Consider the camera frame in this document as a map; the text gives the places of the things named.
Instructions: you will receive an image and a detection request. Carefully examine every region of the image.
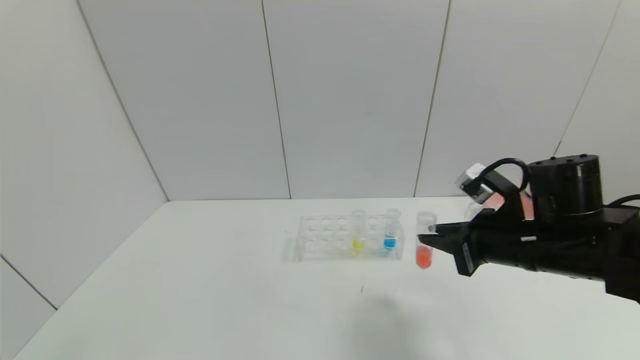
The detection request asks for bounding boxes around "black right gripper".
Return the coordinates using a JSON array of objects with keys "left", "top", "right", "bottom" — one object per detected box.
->
[{"left": 417, "top": 220, "right": 539, "bottom": 277}]

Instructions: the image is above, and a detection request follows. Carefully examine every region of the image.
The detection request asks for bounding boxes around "test tube with yellow pigment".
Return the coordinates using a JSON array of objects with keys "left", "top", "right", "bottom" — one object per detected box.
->
[{"left": 350, "top": 209, "right": 367, "bottom": 256}]

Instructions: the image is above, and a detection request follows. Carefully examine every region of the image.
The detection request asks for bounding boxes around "test tube with red pigment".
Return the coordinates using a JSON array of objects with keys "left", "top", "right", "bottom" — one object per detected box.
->
[{"left": 415, "top": 210, "right": 438, "bottom": 270}]

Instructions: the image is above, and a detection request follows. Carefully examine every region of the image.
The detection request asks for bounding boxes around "test tube with blue pigment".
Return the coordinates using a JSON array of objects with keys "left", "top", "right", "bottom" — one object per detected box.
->
[{"left": 383, "top": 208, "right": 402, "bottom": 251}]

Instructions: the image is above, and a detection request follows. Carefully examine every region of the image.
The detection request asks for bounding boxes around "black camera cable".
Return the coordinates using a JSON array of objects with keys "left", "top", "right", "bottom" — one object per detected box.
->
[{"left": 474, "top": 158, "right": 532, "bottom": 195}]

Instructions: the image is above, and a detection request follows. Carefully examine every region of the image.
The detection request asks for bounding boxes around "pink bowl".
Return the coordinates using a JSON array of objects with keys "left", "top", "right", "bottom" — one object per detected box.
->
[{"left": 486, "top": 191, "right": 535, "bottom": 222}]

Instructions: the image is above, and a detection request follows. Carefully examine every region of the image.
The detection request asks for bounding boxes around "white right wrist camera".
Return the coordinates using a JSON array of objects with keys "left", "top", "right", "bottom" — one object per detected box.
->
[{"left": 454, "top": 162, "right": 502, "bottom": 205}]

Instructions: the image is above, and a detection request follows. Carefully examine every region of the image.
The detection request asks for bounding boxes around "clear acrylic test tube rack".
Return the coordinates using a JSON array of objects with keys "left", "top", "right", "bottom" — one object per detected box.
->
[{"left": 294, "top": 214, "right": 405, "bottom": 262}]

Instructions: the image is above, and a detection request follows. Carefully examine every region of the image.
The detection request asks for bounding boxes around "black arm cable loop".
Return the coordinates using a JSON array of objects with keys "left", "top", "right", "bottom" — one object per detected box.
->
[{"left": 606, "top": 194, "right": 640, "bottom": 209}]

